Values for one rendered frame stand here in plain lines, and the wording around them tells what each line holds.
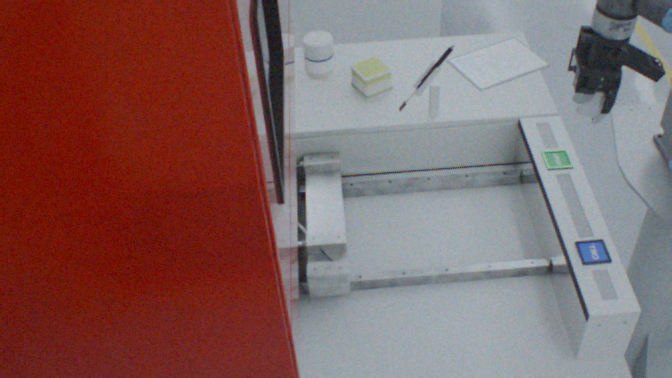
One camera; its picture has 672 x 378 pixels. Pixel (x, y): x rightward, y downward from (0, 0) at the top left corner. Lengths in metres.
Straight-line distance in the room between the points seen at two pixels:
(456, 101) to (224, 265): 1.09
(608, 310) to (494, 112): 0.57
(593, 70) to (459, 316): 0.53
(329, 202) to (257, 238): 0.91
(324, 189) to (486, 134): 0.39
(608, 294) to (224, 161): 0.91
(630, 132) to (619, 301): 0.68
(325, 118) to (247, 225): 1.02
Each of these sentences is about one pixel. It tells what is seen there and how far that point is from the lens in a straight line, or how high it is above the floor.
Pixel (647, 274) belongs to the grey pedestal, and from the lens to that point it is 2.14.
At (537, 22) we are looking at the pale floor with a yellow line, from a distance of 3.94.
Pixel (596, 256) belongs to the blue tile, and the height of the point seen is 0.96.
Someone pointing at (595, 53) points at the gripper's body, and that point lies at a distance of 1.39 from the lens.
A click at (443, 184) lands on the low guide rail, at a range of 1.71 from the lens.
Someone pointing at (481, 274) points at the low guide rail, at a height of 0.84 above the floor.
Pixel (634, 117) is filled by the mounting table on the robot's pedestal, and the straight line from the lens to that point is 2.02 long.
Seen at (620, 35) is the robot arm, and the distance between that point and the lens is 1.36.
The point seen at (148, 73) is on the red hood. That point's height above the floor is 1.70.
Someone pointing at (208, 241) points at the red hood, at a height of 1.50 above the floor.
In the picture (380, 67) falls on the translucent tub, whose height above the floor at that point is 1.03.
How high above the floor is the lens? 2.02
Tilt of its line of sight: 44 degrees down
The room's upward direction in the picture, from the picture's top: 5 degrees counter-clockwise
